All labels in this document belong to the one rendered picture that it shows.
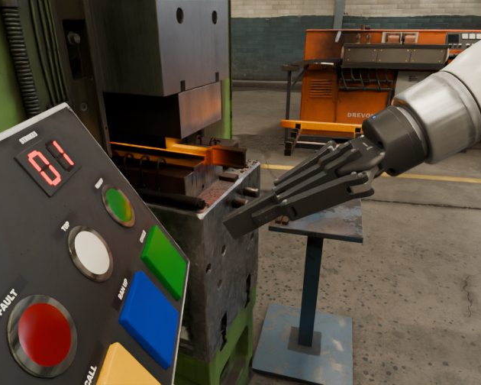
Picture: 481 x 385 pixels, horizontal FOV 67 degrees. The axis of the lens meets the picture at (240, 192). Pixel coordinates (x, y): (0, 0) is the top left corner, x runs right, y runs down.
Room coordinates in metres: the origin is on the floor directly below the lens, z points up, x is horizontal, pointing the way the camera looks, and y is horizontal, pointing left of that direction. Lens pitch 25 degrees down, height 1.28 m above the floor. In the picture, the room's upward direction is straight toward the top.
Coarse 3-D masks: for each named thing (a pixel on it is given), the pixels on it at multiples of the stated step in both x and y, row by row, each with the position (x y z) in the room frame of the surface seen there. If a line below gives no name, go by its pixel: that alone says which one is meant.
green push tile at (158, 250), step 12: (156, 228) 0.42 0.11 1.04; (156, 240) 0.40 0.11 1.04; (168, 240) 0.43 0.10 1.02; (144, 252) 0.36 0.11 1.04; (156, 252) 0.38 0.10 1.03; (168, 252) 0.40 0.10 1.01; (156, 264) 0.36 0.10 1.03; (168, 264) 0.38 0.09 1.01; (180, 264) 0.41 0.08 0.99; (156, 276) 0.35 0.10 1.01; (168, 276) 0.36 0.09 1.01; (180, 276) 0.39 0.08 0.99; (168, 288) 0.35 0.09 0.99; (180, 288) 0.37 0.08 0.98
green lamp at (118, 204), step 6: (108, 192) 0.39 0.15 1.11; (114, 192) 0.40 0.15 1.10; (108, 198) 0.38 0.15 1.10; (114, 198) 0.39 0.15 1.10; (120, 198) 0.40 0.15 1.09; (114, 204) 0.38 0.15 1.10; (120, 204) 0.39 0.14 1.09; (126, 204) 0.40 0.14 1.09; (114, 210) 0.37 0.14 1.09; (120, 210) 0.38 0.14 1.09; (126, 210) 0.39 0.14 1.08; (120, 216) 0.37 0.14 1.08; (126, 216) 0.38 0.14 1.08
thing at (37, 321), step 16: (48, 304) 0.21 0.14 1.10; (32, 320) 0.19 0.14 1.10; (48, 320) 0.20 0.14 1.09; (64, 320) 0.21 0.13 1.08; (32, 336) 0.18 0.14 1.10; (48, 336) 0.19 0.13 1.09; (64, 336) 0.20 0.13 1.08; (32, 352) 0.17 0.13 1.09; (48, 352) 0.18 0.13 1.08; (64, 352) 0.19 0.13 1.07
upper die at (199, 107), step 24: (120, 96) 0.80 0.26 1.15; (144, 96) 0.78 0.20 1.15; (168, 96) 0.75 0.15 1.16; (192, 96) 0.80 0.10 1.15; (216, 96) 0.90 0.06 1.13; (120, 120) 0.80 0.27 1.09; (144, 120) 0.78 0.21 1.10; (168, 120) 0.75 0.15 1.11; (192, 120) 0.79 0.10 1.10; (216, 120) 0.90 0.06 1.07
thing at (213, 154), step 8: (176, 144) 0.90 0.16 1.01; (192, 152) 0.86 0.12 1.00; (200, 152) 0.85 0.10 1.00; (208, 152) 0.83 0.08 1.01; (216, 152) 0.84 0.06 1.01; (224, 152) 0.84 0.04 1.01; (232, 152) 0.83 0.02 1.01; (240, 152) 0.81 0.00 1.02; (208, 160) 0.83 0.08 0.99; (216, 160) 0.84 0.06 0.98; (224, 160) 0.84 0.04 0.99; (232, 160) 0.83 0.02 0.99; (240, 160) 0.82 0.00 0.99; (240, 168) 0.81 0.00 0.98
